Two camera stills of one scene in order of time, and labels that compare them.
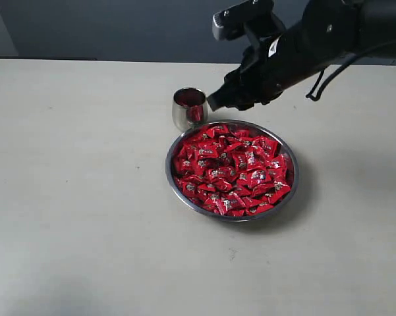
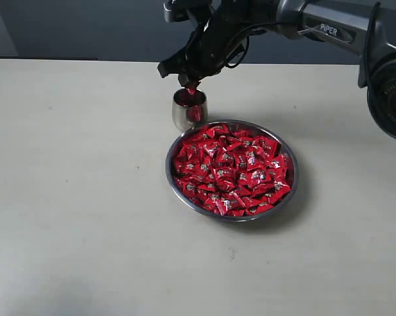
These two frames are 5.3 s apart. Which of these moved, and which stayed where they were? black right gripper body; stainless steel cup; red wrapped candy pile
Moved: black right gripper body
Stayed: red wrapped candy pile; stainless steel cup
